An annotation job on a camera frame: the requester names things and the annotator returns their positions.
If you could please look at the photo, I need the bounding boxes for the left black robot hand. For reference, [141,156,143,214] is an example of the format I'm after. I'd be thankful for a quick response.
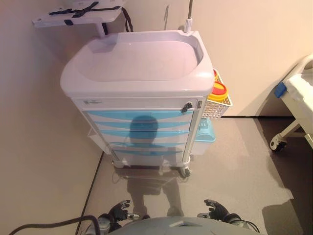
[107,199,140,228]

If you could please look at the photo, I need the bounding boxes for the grey robot torso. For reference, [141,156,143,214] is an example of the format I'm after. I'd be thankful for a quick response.
[114,216,248,235]

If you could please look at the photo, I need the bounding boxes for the white medical cart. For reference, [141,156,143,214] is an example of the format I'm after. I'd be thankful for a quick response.
[60,30,216,177]

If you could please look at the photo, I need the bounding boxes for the black strap harness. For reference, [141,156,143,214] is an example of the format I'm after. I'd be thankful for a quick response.
[48,1,120,25]

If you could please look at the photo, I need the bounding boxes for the white mesh side basket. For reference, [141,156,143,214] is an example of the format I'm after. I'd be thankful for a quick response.
[204,70,234,120]

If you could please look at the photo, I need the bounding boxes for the white tray with straps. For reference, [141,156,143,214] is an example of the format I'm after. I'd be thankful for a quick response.
[31,0,123,40]

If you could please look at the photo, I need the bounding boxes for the black hanging strap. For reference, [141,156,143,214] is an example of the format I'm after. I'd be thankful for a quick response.
[121,6,134,33]

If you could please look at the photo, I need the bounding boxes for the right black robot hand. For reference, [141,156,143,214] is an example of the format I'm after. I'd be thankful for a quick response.
[197,199,232,222]

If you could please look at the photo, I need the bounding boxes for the metal IV pole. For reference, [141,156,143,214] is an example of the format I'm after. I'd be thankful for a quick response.
[184,0,194,33]

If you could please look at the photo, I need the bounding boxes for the blue-fronted cart drawer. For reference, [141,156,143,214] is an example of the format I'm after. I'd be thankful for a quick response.
[94,129,191,145]

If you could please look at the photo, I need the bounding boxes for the clear acrylic side holder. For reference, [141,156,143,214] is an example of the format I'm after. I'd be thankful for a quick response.
[87,126,116,155]

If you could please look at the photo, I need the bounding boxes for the black cart lock key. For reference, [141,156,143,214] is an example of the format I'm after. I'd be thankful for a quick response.
[180,102,194,115]

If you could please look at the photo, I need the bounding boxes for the thick black cable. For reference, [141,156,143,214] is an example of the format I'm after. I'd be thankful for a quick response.
[9,214,99,235]

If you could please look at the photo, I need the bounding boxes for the white hospital bed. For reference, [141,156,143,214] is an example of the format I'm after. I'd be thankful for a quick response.
[259,53,313,153]

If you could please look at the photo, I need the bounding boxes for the blue-lidded waste bin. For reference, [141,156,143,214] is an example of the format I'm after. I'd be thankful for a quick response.
[194,118,217,157]

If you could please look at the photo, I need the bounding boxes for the blue bed clip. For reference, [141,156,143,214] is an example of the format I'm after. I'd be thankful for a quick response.
[273,82,288,97]

